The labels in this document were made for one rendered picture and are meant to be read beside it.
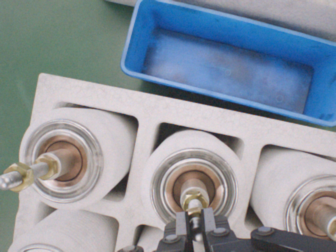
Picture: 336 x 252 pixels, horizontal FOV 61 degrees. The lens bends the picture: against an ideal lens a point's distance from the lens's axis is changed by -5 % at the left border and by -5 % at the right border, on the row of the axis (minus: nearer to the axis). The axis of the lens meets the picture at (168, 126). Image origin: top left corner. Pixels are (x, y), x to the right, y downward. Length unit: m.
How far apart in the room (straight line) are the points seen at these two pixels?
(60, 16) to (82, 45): 0.07
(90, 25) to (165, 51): 0.14
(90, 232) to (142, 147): 0.11
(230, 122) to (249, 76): 0.20
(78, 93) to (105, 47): 0.20
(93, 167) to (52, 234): 0.08
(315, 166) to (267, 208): 0.06
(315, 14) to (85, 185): 0.32
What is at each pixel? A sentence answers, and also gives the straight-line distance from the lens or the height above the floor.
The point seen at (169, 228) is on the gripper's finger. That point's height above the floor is 0.35.
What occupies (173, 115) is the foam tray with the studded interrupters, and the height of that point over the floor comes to 0.18.
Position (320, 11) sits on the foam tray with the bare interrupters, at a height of 0.16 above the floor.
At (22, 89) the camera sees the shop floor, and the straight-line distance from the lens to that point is 0.59.
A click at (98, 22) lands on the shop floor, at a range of 0.55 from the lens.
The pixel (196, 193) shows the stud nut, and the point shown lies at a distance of 0.22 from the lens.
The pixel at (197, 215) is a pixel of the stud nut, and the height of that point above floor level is 0.33.
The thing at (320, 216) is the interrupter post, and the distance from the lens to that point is 0.28.
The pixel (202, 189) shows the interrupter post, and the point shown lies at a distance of 0.23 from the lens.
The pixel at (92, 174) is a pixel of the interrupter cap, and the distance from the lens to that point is 0.27.
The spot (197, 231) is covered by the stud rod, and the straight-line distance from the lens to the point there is 0.17.
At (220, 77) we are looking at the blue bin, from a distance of 0.51.
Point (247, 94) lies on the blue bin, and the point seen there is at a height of 0.00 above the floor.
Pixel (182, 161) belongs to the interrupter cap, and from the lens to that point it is 0.25.
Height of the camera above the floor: 0.50
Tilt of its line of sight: 86 degrees down
